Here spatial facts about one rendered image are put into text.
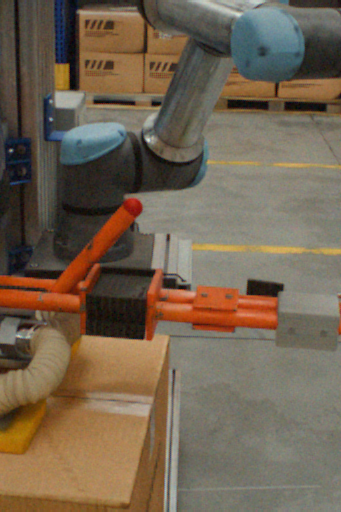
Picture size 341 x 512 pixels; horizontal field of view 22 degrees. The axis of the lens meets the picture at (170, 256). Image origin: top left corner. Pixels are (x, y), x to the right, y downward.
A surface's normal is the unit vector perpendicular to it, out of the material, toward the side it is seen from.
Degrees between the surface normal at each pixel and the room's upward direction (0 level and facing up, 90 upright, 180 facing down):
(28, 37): 90
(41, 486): 1
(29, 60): 90
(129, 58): 88
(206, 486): 0
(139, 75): 90
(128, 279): 0
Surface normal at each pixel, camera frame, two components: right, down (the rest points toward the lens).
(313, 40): 0.38, 0.11
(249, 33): -0.92, 0.11
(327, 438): 0.03, -0.94
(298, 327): -0.12, 0.34
